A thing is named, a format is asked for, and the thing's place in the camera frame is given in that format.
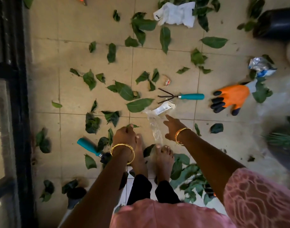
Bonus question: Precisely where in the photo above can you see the pink patterned garment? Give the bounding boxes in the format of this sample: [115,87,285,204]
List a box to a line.
[109,167,290,228]

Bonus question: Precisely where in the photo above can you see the black door frame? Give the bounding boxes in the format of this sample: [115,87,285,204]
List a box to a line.
[0,0,36,228]

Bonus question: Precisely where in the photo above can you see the person's left forearm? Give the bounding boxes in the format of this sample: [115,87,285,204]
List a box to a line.
[60,148,134,228]

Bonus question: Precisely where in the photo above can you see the person's left hand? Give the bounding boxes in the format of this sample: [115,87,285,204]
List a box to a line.
[112,126,137,150]

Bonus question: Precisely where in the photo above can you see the clear plastic wrapper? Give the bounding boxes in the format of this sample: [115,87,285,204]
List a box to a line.
[142,108,165,146]

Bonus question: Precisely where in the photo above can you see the black trousers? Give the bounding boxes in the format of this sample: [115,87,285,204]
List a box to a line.
[126,174,181,206]

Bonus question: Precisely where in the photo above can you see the crumpled silver blue wrapper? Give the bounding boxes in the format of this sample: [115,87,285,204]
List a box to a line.
[248,57,277,78]

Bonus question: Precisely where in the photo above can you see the white label card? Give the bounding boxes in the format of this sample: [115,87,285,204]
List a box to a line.
[151,100,176,116]

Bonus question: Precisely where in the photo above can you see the person's left foot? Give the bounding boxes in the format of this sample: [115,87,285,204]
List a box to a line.
[130,134,149,179]

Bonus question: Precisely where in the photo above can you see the orange and black garden glove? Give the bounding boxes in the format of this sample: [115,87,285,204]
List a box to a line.
[210,79,258,116]

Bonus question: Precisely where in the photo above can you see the teal handled hand rake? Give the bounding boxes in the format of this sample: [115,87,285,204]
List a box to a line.
[157,88,205,104]

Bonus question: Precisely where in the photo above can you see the crumpled white paper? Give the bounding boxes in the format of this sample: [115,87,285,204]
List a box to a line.
[153,1,196,28]

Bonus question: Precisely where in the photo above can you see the scattered green leaves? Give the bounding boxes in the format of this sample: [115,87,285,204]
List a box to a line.
[22,0,290,203]

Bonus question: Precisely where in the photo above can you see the person's right hand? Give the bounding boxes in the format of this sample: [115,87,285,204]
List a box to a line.
[163,114,187,142]

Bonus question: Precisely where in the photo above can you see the teal handled garden trowel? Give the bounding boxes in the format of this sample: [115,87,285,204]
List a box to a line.
[77,137,112,165]

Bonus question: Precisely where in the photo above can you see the person's right forearm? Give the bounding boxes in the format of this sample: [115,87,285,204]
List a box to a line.
[177,129,245,205]

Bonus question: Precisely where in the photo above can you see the black plant pot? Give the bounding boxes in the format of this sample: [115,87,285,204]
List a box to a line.
[252,6,290,41]

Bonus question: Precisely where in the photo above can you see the leafy green branch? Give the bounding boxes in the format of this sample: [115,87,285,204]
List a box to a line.
[169,153,215,206]

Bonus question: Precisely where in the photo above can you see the gold bangle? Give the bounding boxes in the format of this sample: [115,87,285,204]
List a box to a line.
[175,127,192,146]
[110,143,135,165]

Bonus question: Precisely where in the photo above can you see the dark garden glove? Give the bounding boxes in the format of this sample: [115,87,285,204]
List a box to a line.
[61,179,87,210]

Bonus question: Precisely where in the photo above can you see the person's right foot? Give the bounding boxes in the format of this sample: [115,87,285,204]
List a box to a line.
[155,144,175,184]

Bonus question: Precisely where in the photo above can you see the grey pot with spiky plant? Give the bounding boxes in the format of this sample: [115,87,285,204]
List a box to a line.
[262,125,290,176]

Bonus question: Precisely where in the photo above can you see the person's foot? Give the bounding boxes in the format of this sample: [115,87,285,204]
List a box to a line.
[155,144,175,184]
[130,134,149,179]

